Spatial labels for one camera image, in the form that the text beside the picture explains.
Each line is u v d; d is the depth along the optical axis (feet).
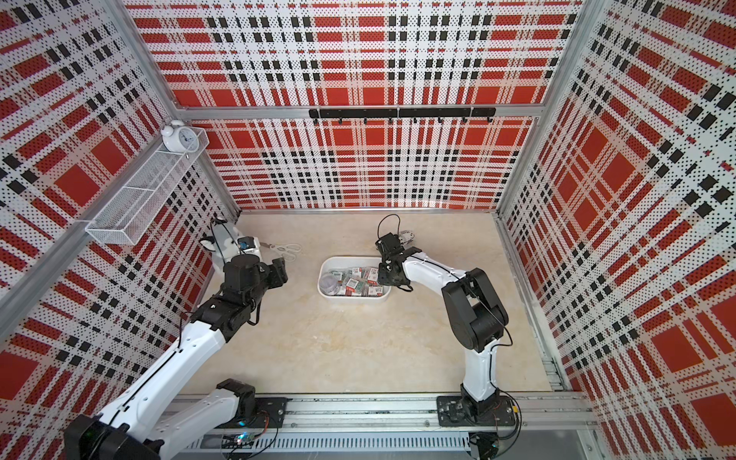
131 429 1.28
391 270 2.31
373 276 3.14
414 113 2.91
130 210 2.33
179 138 2.63
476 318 1.64
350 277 3.14
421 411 2.46
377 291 3.07
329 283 3.07
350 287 3.05
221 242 2.84
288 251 3.54
